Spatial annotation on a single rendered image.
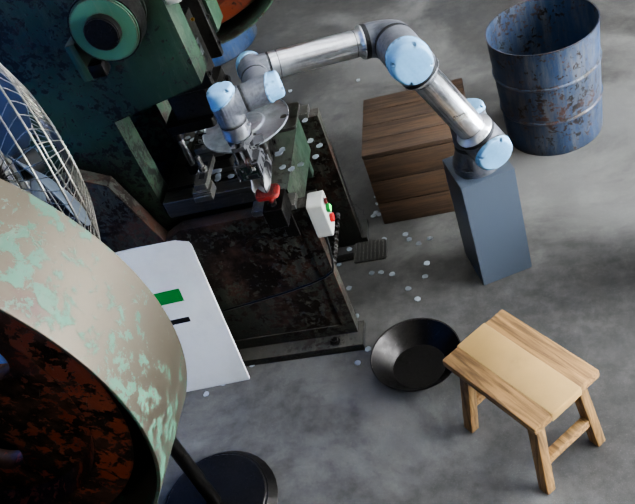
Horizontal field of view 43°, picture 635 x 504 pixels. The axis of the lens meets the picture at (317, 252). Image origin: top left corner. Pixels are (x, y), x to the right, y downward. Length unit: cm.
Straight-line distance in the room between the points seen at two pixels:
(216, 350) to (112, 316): 174
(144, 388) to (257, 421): 165
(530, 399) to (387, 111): 146
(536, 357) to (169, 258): 118
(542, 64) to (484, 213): 68
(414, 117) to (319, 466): 136
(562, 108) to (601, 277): 72
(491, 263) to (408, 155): 52
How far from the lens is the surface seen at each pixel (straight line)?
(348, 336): 282
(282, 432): 270
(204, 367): 288
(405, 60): 214
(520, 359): 223
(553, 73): 312
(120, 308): 111
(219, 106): 209
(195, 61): 230
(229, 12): 278
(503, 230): 275
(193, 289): 269
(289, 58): 222
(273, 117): 257
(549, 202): 315
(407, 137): 303
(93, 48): 218
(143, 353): 113
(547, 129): 327
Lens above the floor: 208
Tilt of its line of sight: 40 degrees down
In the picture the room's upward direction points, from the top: 23 degrees counter-clockwise
